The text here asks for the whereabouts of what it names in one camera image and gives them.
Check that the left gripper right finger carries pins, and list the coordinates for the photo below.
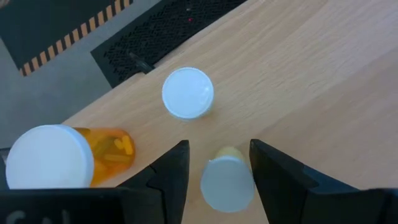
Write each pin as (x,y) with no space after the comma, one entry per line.
(280,180)

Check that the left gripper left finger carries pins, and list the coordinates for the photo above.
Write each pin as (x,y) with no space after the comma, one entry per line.
(169,186)

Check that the clear green medicine bottle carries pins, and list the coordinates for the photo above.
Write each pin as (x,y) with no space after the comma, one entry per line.
(187,93)
(228,186)

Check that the black perforated metal panel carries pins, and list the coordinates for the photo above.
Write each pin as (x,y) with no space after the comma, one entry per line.
(155,37)

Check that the black hazard-striped floor mat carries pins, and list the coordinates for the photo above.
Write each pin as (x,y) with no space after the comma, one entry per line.
(46,28)

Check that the wooden shelf black frame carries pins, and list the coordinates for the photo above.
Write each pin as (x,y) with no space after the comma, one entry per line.
(311,77)

